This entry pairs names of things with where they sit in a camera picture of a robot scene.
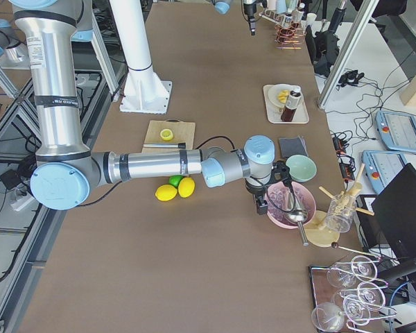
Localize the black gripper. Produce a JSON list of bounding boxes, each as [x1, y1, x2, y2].
[[242, 0, 257, 36], [245, 160, 291, 215]]

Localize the cream round plate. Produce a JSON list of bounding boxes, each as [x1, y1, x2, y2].
[[268, 84, 297, 108]]

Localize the cream rectangular tray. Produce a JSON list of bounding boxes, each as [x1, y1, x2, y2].
[[263, 83, 309, 124]]

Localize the pink bowl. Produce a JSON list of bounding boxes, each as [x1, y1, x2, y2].
[[265, 182, 316, 229]]

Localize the water bottle in rack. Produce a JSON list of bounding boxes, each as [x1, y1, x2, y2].
[[281, 11, 293, 29]]

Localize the metal scoop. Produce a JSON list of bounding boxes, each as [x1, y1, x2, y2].
[[284, 182, 309, 246]]

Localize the green bowl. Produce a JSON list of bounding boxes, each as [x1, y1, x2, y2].
[[286, 155, 317, 182]]

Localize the wooden mug tree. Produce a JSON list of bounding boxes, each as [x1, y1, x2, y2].
[[306, 163, 374, 247]]

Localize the grey folded cloth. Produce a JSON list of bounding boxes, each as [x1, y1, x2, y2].
[[278, 136, 309, 159]]

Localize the clear glass mug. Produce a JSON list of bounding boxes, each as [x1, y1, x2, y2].
[[324, 194, 356, 233]]

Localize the yellow lemon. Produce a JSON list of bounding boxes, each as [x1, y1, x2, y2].
[[177, 177, 196, 198], [155, 184, 177, 202]]

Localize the brown tea bottle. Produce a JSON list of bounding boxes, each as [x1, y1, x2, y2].
[[281, 86, 302, 122]]

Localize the green lime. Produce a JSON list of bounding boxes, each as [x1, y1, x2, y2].
[[168, 175, 184, 188]]

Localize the wine glass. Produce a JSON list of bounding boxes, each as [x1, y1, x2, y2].
[[327, 255, 377, 288]]

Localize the wooden cutting board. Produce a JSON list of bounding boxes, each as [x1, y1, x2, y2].
[[141, 120, 196, 153]]

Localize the half lemon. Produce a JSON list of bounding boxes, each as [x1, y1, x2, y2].
[[159, 128, 174, 142]]

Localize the blue teach pendant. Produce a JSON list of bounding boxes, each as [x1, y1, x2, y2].
[[375, 110, 416, 153], [362, 150, 407, 194]]

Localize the black monitor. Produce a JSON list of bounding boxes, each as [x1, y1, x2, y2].
[[372, 164, 416, 258]]

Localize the copper wire bottle rack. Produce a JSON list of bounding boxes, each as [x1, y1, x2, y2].
[[275, 23, 306, 50]]

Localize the knife with black handle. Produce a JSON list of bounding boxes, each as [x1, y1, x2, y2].
[[143, 142, 187, 149]]

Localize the aluminium frame post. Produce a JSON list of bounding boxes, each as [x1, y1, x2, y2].
[[318, 0, 379, 110]]

